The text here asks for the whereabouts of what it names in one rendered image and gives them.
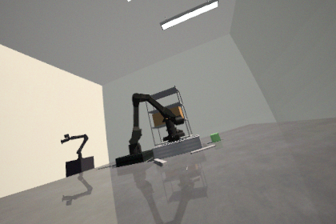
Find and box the green cube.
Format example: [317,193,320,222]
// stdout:
[211,134,221,142]

